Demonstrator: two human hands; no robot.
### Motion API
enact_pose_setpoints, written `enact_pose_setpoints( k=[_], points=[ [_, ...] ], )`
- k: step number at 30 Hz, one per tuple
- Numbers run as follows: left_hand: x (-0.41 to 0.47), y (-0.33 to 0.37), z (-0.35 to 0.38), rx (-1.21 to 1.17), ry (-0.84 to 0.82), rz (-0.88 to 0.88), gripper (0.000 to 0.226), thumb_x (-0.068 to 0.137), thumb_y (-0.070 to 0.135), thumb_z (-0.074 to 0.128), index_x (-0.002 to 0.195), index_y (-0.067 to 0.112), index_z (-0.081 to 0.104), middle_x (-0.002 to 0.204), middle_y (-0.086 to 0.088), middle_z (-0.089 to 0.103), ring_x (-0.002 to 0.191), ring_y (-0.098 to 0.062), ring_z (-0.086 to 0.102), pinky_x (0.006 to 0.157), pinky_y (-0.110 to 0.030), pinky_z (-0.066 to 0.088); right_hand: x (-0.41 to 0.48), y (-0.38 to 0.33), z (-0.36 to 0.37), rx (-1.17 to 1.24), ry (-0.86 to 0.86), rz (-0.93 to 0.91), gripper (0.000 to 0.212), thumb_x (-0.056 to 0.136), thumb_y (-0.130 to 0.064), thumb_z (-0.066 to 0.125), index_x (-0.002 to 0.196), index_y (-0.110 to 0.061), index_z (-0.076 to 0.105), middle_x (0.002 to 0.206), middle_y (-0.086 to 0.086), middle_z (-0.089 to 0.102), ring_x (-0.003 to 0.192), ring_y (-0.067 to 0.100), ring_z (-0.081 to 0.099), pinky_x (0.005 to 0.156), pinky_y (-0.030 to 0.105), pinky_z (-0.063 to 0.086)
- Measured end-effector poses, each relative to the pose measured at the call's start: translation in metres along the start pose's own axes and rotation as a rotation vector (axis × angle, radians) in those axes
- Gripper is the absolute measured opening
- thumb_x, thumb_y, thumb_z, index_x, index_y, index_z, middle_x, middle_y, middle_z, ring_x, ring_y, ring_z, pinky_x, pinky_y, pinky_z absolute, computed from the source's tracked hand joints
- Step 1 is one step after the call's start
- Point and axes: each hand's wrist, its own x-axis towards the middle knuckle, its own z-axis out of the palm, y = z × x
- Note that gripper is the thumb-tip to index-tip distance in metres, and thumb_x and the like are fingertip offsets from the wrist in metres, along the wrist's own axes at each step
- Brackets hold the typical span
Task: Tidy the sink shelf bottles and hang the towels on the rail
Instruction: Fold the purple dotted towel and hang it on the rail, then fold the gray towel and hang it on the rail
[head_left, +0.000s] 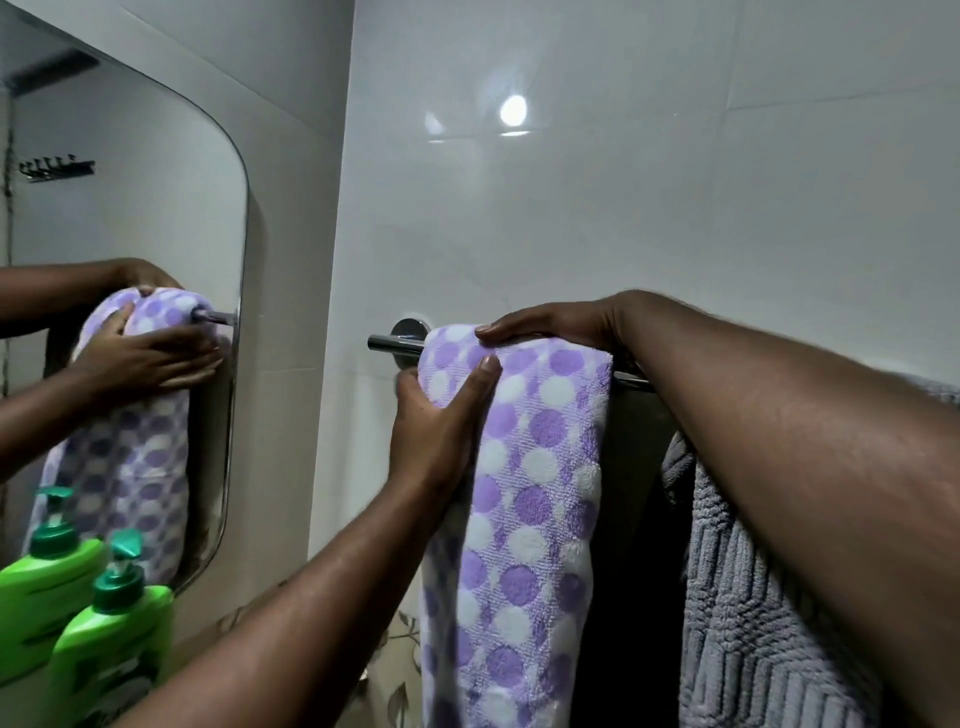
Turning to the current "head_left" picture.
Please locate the rounded wall mirror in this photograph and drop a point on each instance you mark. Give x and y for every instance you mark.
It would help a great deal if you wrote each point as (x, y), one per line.
(112, 300)

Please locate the green pump bottle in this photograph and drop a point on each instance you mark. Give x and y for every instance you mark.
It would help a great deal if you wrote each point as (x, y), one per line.
(112, 637)

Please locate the purple dotted towel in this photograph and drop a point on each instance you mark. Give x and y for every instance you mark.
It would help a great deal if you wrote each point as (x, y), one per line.
(517, 525)

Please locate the person's right forearm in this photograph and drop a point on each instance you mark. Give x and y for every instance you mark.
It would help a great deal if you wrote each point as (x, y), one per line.
(810, 465)

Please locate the person's left forearm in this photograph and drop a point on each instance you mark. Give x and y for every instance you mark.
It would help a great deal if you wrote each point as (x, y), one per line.
(300, 615)

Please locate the person's left hand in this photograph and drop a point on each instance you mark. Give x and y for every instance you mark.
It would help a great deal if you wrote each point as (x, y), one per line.
(439, 435)

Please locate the chrome towel bar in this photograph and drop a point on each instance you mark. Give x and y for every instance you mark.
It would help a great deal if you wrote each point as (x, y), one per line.
(397, 343)

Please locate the grey ribbed towel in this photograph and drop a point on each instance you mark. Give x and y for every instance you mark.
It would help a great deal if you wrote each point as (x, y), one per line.
(750, 600)

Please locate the person's right hand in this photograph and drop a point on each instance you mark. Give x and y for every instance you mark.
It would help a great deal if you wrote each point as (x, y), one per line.
(559, 322)

